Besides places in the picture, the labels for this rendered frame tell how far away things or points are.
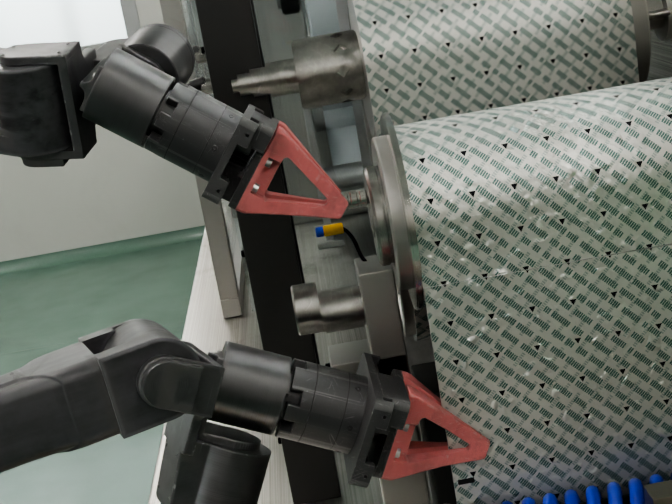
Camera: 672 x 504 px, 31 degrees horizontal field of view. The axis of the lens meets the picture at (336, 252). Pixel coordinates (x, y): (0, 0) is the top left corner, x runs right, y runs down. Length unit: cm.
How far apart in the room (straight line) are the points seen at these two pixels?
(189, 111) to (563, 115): 27
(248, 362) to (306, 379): 4
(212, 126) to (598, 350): 32
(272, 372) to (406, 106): 32
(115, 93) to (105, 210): 570
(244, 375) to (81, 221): 579
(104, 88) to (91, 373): 21
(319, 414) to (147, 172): 570
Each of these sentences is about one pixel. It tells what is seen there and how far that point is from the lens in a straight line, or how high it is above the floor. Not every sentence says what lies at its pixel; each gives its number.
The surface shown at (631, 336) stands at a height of 115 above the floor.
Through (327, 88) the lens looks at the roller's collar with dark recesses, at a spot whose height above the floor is 132.
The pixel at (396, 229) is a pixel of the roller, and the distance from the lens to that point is 85.
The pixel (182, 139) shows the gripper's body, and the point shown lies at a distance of 89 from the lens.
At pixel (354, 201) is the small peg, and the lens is 91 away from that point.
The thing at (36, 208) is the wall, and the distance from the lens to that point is 664.
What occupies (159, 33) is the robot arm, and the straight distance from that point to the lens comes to 98.
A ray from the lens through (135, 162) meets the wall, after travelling 652.
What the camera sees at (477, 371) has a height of 114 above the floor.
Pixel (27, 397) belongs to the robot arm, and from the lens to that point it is 81.
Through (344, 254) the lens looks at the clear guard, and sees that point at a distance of 192.
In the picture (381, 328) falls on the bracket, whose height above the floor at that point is 116.
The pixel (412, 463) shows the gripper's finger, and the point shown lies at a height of 109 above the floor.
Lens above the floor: 146
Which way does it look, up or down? 15 degrees down
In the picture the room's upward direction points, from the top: 10 degrees counter-clockwise
